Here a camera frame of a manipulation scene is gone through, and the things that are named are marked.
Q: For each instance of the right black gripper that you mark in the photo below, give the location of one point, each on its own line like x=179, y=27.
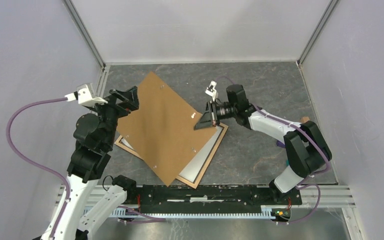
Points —
x=206, y=121

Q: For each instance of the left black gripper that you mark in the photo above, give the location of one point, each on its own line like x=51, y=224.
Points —
x=131, y=97

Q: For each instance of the brown cardboard backing board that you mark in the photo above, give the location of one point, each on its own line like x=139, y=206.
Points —
x=160, y=105

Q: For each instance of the landscape photo print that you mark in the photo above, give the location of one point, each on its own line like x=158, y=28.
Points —
x=179, y=161

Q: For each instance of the wooden picture frame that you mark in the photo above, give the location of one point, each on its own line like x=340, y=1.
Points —
x=142, y=137

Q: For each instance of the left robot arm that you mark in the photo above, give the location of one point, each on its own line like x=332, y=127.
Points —
x=95, y=135

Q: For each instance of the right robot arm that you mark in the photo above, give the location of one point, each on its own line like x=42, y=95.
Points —
x=306, y=149

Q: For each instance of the purple red block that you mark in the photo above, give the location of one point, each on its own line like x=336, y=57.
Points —
x=280, y=144

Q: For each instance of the small wooden cube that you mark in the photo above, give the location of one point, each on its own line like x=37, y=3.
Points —
x=304, y=119

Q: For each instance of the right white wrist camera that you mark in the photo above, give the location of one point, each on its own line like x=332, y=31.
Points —
x=211, y=91

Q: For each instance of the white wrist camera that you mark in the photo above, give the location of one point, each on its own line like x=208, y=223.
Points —
x=85, y=96
x=211, y=91

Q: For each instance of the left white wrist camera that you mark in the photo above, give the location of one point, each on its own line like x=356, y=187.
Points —
x=85, y=96

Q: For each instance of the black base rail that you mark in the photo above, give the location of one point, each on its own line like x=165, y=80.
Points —
x=209, y=199

